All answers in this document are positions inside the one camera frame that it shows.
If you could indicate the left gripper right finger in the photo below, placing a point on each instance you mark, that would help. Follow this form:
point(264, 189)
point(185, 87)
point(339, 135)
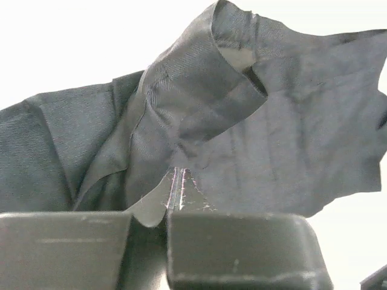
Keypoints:
point(209, 249)

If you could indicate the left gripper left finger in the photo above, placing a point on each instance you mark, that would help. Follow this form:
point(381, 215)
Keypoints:
point(88, 250)

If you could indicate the black skirt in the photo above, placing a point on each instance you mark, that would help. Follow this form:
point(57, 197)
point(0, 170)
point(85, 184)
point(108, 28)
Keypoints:
point(265, 118)

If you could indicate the aluminium rail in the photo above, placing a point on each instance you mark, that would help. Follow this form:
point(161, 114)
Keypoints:
point(376, 281)

